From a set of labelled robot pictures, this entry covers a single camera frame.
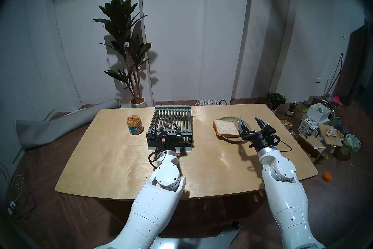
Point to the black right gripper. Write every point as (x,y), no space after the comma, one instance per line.
(258,139)

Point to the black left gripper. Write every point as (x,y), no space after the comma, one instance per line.
(172,141)

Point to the pale green ceramic plate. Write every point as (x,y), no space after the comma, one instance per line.
(230,119)

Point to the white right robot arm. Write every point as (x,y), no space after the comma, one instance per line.
(288,201)

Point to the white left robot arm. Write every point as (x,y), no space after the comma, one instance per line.
(157,207)

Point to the white bread slice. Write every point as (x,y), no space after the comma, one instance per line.
(225,128)

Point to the open peanut butter jar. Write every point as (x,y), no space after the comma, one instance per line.
(135,126)

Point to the grey metal dish rack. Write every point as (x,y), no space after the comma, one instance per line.
(172,117)

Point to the small bushy potted plant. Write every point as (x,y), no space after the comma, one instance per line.
(275,99)

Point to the tiny potted plant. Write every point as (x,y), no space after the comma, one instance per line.
(290,111)

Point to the white wicker basket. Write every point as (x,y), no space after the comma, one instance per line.
(207,102)

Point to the white printed carton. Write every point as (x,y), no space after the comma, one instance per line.
(304,126)

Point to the brown cardboard box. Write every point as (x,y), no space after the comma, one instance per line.
(309,142)

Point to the white cardboard box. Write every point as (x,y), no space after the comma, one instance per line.
(317,112)

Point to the wooden cutting board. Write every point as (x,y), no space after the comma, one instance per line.
(326,134)

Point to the teal cup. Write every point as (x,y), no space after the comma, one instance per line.
(337,121)

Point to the orange fruit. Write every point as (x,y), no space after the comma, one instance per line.
(327,176)

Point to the green plastic bag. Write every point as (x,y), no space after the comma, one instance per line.
(351,142)

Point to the tall potted leafy plant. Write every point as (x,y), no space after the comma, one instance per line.
(122,23)

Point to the rolled grey mat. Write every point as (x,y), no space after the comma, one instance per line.
(43,131)

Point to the white power strip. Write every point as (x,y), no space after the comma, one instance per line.
(11,207)

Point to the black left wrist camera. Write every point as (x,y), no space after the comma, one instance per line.
(163,140)

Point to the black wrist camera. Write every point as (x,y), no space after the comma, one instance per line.
(270,131)
(163,140)

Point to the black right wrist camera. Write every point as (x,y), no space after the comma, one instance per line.
(270,131)

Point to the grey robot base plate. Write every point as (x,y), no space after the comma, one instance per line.
(204,239)

